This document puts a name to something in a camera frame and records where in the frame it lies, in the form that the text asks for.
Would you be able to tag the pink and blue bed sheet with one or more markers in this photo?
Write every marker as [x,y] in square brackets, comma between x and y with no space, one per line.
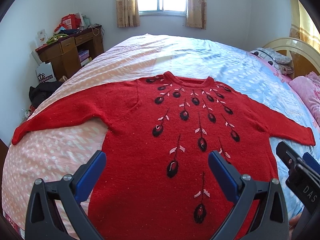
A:
[51,153]

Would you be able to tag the black bag on floor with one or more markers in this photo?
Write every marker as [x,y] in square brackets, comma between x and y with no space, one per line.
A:
[42,92]

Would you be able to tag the pink blanket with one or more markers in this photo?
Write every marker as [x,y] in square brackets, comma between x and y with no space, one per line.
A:
[307,88]

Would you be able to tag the white card on wall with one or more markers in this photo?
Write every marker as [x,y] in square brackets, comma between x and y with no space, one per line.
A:
[41,37]

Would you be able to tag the red gift bag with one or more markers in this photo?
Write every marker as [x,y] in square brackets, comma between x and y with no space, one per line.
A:
[71,21]

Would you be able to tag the white paper bag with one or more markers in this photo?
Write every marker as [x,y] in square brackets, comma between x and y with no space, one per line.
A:
[45,73]

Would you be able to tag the cream wooden headboard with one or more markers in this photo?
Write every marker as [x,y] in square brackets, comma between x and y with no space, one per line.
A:
[305,58]

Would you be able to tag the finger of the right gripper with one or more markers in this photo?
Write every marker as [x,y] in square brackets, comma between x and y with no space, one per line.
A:
[288,156]
[311,162]

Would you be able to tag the red knitted sweater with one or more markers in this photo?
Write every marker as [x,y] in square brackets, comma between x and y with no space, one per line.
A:
[157,183]

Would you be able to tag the left beige curtain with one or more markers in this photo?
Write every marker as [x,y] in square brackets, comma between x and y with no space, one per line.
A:
[127,13]

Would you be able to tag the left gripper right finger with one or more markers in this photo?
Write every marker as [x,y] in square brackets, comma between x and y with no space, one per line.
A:
[270,220]

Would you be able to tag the beige curtain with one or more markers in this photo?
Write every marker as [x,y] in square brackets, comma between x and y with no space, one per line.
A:
[127,13]
[196,14]

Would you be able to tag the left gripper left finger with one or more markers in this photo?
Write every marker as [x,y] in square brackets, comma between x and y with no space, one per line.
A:
[43,220]

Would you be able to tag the brown wooden desk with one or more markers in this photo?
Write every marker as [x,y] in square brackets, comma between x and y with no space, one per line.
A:
[63,54]

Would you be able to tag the right beige curtain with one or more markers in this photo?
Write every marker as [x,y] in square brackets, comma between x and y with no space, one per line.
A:
[196,14]

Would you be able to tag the grey patterned pillow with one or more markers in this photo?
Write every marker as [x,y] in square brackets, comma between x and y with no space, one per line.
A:
[280,62]

